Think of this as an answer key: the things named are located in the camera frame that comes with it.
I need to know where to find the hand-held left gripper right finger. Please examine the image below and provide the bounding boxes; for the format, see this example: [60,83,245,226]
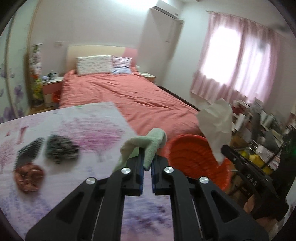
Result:
[151,155,270,241]

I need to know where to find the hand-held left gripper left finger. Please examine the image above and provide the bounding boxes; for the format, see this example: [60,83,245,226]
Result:
[25,146,145,241]

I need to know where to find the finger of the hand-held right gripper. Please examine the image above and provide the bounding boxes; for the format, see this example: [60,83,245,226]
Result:
[221,144,262,188]

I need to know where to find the white cloth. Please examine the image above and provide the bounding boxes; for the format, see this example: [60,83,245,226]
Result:
[196,98,233,166]

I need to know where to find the green cloth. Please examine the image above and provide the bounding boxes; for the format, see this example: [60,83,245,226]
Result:
[113,127,167,172]

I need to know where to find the orange plastic laundry basket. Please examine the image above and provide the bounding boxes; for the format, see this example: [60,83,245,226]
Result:
[165,134,232,190]

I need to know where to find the person's right hand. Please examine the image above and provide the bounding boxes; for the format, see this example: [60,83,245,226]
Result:
[243,193,258,215]

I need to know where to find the yellow basin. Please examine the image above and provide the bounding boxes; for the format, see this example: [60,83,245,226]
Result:
[240,151,273,174]

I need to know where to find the dark wooden chair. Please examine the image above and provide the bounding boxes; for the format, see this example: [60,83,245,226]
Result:
[251,109,264,149]

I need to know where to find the floral purple tablecloth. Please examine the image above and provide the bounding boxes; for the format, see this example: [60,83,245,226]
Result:
[0,101,176,241]

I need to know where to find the bed with pink quilt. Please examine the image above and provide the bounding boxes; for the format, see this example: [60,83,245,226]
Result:
[59,70,201,144]

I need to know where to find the black and white scrunchie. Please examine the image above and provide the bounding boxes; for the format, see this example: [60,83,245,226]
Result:
[45,135,80,164]

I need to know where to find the pink curtain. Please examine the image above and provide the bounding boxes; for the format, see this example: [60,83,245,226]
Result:
[190,11,286,112]

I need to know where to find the pink and white nightstand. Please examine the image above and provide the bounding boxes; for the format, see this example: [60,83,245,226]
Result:
[41,77,64,107]
[139,72,158,84]

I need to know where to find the brown scrunchie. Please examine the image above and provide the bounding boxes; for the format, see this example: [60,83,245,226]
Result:
[13,163,45,194]

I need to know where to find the dark mesh cloth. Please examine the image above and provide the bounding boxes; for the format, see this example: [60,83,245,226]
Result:
[17,137,45,168]

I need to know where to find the striped pink pillow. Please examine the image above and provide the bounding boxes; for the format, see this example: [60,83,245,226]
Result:
[112,56,133,75]

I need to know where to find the floral white pillow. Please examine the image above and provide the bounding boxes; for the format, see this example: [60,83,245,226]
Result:
[76,55,113,76]

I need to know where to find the cream and pink headboard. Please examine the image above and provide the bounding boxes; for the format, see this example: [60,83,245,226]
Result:
[67,45,139,72]

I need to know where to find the hanging plush toys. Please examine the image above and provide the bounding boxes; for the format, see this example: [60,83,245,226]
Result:
[29,44,44,106]

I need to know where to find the white air conditioner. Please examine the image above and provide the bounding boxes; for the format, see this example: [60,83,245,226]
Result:
[150,0,179,19]

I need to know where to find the wardrobe with flower doors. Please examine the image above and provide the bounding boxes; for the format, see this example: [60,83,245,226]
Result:
[0,14,33,123]

